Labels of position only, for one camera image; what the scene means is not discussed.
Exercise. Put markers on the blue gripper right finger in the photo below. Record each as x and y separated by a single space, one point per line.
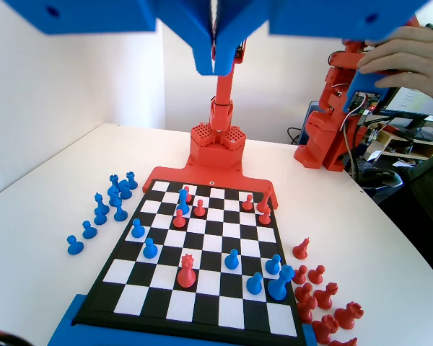
234 21

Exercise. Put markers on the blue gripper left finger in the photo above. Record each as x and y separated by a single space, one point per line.
198 32

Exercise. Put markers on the blue queen chess piece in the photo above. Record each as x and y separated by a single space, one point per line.
183 206

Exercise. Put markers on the red robot arm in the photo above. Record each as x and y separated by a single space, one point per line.
223 93

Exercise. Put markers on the blue plastic chess rook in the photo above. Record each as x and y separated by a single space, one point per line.
131 181
113 180

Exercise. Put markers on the blue knight chess piece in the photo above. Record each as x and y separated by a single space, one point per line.
125 190
112 194

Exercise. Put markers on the large red piece board edge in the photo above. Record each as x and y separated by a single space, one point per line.
264 202

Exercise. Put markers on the red queen chess piece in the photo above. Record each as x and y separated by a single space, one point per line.
186 275

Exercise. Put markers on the blue king piece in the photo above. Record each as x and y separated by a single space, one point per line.
280 284

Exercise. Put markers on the person's hand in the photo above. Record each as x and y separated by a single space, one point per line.
411 57

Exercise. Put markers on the small green circuit board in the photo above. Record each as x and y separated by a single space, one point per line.
361 101

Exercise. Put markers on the black computer monitor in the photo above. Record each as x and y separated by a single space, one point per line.
411 101

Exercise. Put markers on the black white chessboard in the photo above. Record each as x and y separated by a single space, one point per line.
202 252

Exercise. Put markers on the wooden desk shelf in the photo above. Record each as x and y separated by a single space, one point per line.
418 146

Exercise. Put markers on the red black object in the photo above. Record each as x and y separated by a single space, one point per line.
0 339

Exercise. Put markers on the red board mount plate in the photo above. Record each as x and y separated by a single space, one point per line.
173 173

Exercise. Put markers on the blue board mount plate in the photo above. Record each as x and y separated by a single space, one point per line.
66 324

